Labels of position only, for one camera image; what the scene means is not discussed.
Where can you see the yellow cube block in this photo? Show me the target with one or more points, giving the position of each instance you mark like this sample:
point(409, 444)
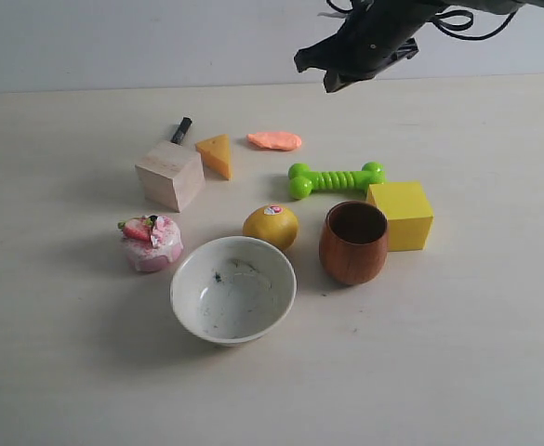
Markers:
point(408, 211)

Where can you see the light wooden cube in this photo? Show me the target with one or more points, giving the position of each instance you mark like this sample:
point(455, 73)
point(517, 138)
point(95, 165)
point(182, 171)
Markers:
point(171, 175)

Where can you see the green bone chew toy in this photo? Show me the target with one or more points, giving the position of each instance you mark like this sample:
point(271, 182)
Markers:
point(303, 181)

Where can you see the orange cheese wedge toy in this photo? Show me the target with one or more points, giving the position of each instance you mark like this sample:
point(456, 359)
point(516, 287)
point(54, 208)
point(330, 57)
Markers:
point(216, 154)

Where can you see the brown wooden cup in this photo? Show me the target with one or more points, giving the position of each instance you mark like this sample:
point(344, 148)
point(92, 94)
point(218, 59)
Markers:
point(354, 242)

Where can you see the pink strawberry cake toy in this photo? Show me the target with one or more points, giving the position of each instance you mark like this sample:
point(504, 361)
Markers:
point(151, 243)

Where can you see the orange salmon-coloured toy piece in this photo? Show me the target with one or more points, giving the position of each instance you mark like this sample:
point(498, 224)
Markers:
point(275, 140)

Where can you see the yellow lemon with sticker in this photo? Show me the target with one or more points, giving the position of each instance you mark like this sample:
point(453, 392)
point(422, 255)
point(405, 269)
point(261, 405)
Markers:
point(274, 224)

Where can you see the white ceramic bowl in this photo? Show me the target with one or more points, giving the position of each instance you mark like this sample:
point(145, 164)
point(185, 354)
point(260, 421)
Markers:
point(233, 290)

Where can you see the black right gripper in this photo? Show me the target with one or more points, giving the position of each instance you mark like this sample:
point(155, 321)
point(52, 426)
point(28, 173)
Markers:
point(376, 35)

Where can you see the black white marker pen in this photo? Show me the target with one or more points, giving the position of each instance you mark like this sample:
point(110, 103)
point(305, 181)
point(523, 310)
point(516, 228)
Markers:
point(181, 130)

